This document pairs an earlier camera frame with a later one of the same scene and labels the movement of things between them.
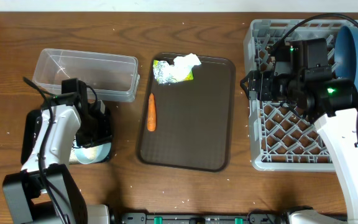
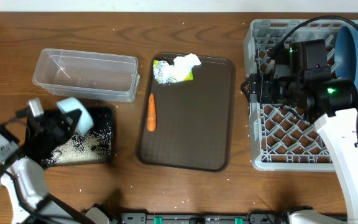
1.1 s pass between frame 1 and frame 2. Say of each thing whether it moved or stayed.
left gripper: moved
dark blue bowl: stayed
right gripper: stayed
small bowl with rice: moved
